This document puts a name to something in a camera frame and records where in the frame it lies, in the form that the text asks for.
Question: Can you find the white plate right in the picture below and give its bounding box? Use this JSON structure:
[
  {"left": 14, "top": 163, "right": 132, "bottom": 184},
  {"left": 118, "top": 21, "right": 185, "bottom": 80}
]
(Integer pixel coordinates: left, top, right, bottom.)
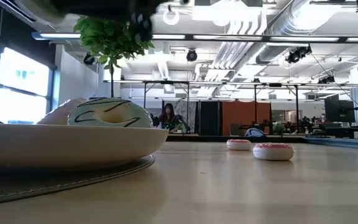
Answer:
[{"left": 0, "top": 123, "right": 170, "bottom": 170}]

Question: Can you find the black computer monitor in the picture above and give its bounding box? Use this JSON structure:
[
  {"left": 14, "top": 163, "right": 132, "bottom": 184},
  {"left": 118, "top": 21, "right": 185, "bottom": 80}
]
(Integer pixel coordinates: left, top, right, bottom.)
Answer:
[{"left": 324, "top": 99, "right": 356, "bottom": 124}]

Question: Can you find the long ceiling light strip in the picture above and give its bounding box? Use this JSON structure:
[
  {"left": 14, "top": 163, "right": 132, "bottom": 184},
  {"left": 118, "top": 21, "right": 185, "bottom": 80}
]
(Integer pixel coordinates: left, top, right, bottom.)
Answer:
[{"left": 31, "top": 32, "right": 358, "bottom": 44}]

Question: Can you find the orange partition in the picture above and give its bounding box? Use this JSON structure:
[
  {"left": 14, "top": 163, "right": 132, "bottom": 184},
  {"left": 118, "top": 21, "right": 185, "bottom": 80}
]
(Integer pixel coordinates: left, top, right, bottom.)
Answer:
[{"left": 221, "top": 101, "right": 272, "bottom": 135}]

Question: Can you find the white ring lamp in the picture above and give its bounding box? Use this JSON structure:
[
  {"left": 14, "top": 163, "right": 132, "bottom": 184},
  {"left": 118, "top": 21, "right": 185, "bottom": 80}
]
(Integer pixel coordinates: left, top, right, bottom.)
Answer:
[{"left": 162, "top": 9, "right": 180, "bottom": 26}]

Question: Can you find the long blue table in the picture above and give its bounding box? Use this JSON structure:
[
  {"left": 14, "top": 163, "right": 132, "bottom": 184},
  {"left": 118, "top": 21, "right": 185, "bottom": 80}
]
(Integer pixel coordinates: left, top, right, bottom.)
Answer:
[{"left": 303, "top": 136, "right": 358, "bottom": 152}]

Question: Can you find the person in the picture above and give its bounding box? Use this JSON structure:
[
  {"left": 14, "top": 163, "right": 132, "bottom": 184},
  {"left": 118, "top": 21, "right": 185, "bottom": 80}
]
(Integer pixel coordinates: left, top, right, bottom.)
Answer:
[{"left": 158, "top": 103, "right": 183, "bottom": 133}]

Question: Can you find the large window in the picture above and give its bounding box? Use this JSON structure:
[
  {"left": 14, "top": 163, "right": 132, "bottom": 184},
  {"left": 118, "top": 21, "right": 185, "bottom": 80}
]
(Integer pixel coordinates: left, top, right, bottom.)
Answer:
[{"left": 0, "top": 46, "right": 54, "bottom": 124}]

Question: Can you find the large mint donut black drizzle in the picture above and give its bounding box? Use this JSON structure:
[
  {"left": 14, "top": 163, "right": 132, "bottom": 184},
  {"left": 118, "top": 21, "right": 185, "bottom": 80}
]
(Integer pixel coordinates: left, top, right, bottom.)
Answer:
[{"left": 67, "top": 98, "right": 154, "bottom": 129}]

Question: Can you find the small pink donut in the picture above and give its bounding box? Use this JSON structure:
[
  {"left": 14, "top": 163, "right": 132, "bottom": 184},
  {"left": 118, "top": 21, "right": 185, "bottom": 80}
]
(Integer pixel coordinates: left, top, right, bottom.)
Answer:
[
  {"left": 226, "top": 139, "right": 252, "bottom": 151},
  {"left": 252, "top": 142, "right": 295, "bottom": 161}
]

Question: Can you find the round grey placemat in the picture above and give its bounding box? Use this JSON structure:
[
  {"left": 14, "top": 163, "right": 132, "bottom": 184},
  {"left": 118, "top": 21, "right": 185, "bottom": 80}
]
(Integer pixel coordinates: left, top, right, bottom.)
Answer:
[{"left": 0, "top": 154, "right": 155, "bottom": 207}]

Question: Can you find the large pink frosted donut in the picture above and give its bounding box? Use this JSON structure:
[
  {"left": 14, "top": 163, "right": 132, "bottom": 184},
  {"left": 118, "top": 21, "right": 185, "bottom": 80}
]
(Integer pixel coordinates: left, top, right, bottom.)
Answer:
[{"left": 37, "top": 98, "right": 86, "bottom": 126}]

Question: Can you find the blue white round object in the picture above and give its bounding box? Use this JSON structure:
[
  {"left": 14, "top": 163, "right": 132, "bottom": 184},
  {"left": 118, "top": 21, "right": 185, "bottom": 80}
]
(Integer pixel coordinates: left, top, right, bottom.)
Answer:
[{"left": 244, "top": 127, "right": 266, "bottom": 138}]

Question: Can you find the black partition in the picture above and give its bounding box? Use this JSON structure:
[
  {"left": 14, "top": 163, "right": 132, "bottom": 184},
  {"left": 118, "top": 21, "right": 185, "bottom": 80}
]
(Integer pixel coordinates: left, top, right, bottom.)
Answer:
[{"left": 199, "top": 101, "right": 220, "bottom": 135}]

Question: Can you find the green potted plant black pot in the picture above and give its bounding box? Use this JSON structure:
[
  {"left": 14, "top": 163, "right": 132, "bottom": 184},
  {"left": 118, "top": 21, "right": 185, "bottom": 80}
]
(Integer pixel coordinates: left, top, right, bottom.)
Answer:
[{"left": 73, "top": 15, "right": 155, "bottom": 99}]

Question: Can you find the black ceiling camera rig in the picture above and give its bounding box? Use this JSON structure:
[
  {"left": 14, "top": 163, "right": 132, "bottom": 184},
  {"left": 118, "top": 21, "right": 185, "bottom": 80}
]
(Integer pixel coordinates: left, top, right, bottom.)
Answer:
[{"left": 286, "top": 45, "right": 313, "bottom": 65}]

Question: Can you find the small background plant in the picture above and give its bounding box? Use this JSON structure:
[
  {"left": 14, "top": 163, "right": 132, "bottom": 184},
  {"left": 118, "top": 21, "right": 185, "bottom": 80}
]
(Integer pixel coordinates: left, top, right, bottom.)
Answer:
[{"left": 272, "top": 123, "right": 287, "bottom": 136}]

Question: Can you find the black background station frame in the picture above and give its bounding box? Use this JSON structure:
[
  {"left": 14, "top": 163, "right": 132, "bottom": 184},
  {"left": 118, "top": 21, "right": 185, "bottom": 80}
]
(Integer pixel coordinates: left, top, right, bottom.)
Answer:
[{"left": 143, "top": 80, "right": 301, "bottom": 135}]

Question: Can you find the silver ventilation duct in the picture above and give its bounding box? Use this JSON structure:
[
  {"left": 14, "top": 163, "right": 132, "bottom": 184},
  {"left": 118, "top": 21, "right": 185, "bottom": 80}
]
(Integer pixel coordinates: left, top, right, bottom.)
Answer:
[{"left": 255, "top": 0, "right": 323, "bottom": 65}]

